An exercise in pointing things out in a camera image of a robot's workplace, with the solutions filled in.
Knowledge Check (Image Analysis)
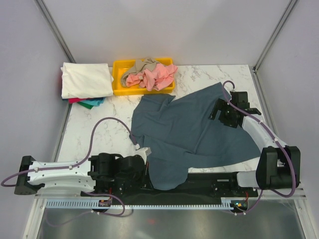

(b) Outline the white slotted cable duct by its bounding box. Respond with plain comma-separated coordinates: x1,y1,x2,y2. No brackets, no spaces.
45,199,233,210

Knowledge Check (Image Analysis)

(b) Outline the folded white t-shirt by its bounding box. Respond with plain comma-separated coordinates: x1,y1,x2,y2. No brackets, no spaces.
61,62,114,99

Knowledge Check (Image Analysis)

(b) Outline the folded light blue t-shirt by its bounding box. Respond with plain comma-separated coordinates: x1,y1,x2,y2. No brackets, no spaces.
82,97,105,107

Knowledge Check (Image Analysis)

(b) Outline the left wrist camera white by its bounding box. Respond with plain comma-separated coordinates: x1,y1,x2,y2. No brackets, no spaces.
136,147,152,161

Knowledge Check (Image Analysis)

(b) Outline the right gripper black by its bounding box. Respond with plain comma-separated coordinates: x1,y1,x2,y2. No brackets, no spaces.
208,98,237,128

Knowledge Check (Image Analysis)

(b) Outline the right aluminium post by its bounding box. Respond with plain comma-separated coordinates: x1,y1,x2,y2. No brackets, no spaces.
252,0,299,74

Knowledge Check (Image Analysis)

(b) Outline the blue-grey t-shirt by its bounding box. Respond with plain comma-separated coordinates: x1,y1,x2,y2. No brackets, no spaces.
131,83,261,190

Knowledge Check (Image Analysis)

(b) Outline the beige t-shirt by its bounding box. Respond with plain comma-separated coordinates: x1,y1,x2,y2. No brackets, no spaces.
121,58,160,87

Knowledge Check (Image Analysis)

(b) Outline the aluminium frame rail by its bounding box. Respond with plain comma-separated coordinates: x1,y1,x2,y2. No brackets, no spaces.
34,178,309,200

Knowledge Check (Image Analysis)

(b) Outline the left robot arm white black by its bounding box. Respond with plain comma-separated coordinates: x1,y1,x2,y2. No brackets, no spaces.
14,153,147,196

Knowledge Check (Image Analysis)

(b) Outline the left aluminium post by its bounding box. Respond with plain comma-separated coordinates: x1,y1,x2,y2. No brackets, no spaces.
34,0,76,63

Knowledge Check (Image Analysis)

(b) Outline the aluminium post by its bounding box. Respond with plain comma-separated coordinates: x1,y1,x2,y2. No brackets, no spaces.
34,0,76,63
252,0,299,74

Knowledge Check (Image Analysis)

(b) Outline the folded red t-shirt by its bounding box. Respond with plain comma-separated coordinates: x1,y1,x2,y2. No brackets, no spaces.
68,98,86,104

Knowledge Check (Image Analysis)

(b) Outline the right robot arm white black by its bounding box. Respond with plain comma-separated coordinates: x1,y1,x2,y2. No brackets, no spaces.
209,92,301,197

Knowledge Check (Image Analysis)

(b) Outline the yellow plastic bin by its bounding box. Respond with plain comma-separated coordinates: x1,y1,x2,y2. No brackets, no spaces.
112,59,175,96

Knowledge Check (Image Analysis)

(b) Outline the folded green t-shirt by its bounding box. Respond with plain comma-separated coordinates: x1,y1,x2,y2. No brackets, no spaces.
77,101,100,110

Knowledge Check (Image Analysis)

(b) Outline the pink t-shirt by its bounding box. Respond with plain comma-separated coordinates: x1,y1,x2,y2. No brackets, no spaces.
125,63,178,92

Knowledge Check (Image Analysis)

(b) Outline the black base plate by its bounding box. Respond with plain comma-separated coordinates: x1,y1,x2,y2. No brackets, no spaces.
92,172,258,206

